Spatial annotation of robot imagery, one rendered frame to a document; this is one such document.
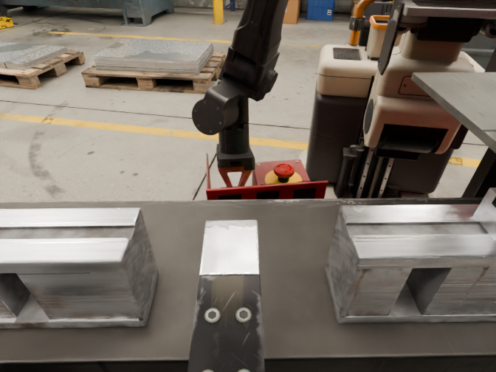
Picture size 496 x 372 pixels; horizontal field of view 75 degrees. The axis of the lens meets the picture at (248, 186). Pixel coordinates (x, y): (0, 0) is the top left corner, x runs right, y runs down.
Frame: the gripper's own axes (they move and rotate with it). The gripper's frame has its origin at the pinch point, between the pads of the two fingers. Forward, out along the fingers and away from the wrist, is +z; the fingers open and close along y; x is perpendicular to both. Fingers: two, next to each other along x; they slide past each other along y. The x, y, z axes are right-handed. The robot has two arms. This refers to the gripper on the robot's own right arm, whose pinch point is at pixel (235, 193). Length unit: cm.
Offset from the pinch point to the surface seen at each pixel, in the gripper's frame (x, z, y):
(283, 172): 8.6, -5.6, 4.2
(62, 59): -151, -19, -312
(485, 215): 17.6, -14.2, 38.3
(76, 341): -17.1, -3.3, 36.6
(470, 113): 24.8, -19.9, 25.9
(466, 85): 29.5, -22.0, 18.6
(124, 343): -12.8, -3.2, 37.2
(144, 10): -95, -81, -510
